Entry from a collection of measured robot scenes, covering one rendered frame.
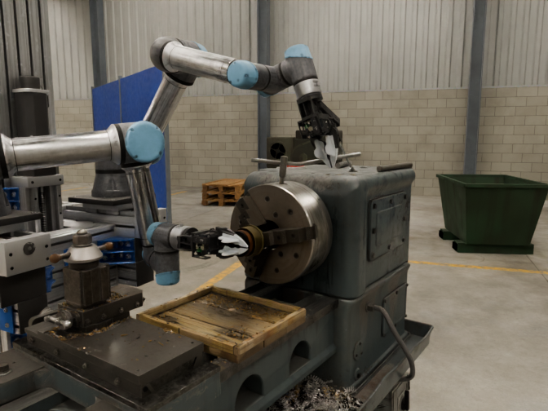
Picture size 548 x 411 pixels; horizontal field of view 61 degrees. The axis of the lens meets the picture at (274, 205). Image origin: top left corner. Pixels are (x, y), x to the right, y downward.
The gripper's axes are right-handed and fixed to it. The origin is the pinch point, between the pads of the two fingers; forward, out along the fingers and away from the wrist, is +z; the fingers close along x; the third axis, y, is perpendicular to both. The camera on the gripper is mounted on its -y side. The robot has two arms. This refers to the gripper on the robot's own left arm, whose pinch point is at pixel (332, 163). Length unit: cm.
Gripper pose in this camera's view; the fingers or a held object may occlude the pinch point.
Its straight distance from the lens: 137.8
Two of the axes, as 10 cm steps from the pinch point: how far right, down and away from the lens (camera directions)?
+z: 2.7, 9.6, -0.4
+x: 7.7, -2.4, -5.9
